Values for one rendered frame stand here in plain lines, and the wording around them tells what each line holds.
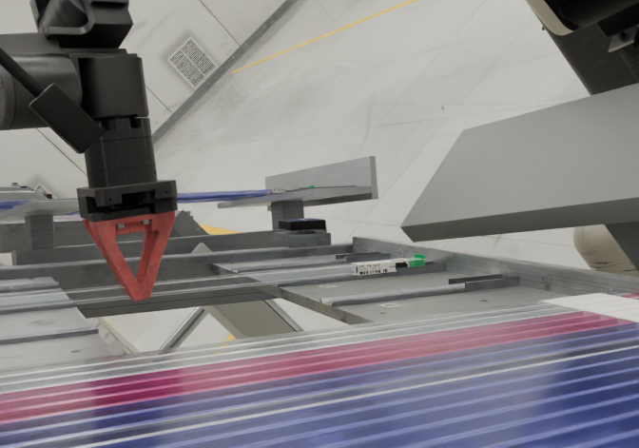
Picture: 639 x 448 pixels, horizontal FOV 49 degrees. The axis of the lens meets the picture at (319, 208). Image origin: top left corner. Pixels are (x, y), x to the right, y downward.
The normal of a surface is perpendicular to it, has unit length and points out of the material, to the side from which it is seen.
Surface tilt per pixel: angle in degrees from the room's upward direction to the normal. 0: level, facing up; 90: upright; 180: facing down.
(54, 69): 81
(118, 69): 95
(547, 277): 46
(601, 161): 0
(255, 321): 90
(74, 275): 90
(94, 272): 90
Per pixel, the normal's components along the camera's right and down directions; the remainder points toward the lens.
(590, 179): -0.64, -0.69
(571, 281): -0.90, 0.04
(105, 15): 0.57, -0.43
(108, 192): 0.46, 0.04
